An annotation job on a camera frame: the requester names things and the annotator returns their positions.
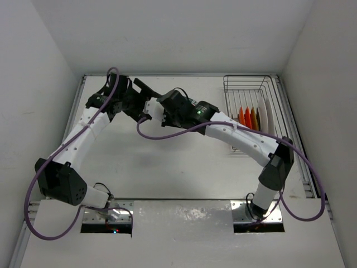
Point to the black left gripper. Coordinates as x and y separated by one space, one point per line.
136 112

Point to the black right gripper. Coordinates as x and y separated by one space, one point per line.
168 122

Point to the white plate red lettering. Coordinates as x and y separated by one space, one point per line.
264 124

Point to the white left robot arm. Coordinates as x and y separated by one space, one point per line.
58 176

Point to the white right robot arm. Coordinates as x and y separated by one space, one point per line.
275 157

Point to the orange plastic plate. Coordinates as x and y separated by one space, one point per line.
247 118
241 116

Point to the yellow rimmed dark plate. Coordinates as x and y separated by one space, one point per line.
255 119

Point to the plain white plate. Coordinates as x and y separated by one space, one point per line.
270 117

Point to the white front cover panel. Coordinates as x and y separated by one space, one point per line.
182 233

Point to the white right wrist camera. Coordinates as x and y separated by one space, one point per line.
154 109

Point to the grey wire dish rack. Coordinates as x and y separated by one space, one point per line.
243 91

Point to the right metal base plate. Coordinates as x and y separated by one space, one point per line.
240 214

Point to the metal base plate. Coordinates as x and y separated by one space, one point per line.
117 211
240 214

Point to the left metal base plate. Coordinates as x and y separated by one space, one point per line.
117 211

